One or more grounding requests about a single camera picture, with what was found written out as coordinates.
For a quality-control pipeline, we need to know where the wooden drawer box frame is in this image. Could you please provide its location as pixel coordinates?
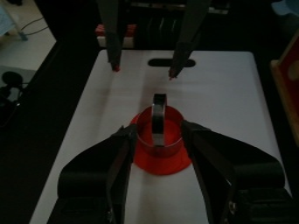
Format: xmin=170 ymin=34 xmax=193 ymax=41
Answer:
xmin=269 ymin=29 xmax=299 ymax=147

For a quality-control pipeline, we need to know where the grey bowl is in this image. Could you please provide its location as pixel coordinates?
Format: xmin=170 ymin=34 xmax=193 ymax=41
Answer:
xmin=271 ymin=0 xmax=299 ymax=19

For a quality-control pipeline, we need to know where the red drawer with wooden knob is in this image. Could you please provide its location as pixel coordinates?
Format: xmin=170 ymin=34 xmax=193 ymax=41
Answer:
xmin=277 ymin=37 xmax=299 ymax=123

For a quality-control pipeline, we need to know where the light blue chair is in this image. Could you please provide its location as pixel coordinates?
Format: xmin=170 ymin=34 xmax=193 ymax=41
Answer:
xmin=0 ymin=2 xmax=29 ymax=42

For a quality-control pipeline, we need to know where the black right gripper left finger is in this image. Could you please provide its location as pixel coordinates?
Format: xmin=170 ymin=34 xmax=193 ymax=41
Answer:
xmin=57 ymin=123 xmax=138 ymax=224

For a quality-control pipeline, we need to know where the green box with white stripes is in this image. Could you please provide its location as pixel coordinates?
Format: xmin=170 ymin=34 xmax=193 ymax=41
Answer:
xmin=134 ymin=16 xmax=184 ymax=49

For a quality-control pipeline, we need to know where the white cutting board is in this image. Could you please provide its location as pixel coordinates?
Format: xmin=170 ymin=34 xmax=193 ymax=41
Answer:
xmin=28 ymin=48 xmax=295 ymax=224

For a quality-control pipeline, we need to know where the flat orange dough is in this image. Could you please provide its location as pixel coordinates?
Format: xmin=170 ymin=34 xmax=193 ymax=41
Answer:
xmin=129 ymin=112 xmax=192 ymax=177

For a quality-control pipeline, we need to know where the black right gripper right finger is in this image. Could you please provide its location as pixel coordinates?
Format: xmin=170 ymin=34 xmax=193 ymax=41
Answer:
xmin=180 ymin=119 xmax=287 ymax=224

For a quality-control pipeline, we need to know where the round metal cutter with handle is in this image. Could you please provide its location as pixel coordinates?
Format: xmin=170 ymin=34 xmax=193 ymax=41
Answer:
xmin=134 ymin=93 xmax=185 ymax=158

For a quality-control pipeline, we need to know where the grey floor cable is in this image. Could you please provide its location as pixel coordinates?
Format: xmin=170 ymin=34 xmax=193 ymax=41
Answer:
xmin=17 ymin=16 xmax=52 ymax=38

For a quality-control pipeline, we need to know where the black floor stand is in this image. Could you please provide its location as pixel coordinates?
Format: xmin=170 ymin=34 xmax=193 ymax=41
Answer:
xmin=0 ymin=71 xmax=29 ymax=127

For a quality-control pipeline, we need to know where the red and white box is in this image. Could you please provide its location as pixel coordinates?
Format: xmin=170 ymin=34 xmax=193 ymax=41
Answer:
xmin=94 ymin=24 xmax=138 ymax=48

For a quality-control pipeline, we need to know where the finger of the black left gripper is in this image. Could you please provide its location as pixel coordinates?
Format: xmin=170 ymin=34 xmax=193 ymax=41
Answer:
xmin=166 ymin=0 xmax=213 ymax=81
xmin=96 ymin=0 xmax=122 ymax=73

